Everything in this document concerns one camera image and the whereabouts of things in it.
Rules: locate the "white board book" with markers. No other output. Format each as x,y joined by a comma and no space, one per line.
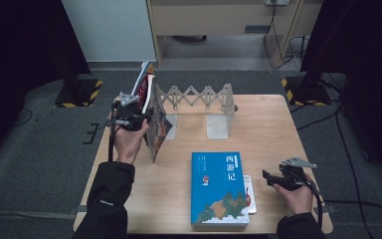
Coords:
250,195

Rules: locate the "person's left hand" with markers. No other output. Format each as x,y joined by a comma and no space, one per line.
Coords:
127,144

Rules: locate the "black stand with striped base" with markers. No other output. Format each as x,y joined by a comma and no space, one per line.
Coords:
79,93
306,91

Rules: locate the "black curtain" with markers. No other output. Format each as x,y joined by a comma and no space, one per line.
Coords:
368,49
20,49

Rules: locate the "grey metal expandable book rack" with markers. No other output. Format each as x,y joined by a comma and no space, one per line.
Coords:
217,126

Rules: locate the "blue book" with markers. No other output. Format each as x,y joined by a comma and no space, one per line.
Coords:
219,189

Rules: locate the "white power strip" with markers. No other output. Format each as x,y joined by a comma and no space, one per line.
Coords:
277,2

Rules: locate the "white partition panel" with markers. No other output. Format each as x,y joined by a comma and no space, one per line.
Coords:
109,30

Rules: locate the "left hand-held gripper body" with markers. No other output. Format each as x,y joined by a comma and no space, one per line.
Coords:
127,113

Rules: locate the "light wooden desk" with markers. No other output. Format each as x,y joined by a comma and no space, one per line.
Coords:
212,20

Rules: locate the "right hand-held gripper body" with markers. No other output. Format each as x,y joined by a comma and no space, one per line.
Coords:
293,177

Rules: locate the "person's right hand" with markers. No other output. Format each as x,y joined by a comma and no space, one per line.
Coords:
298,200

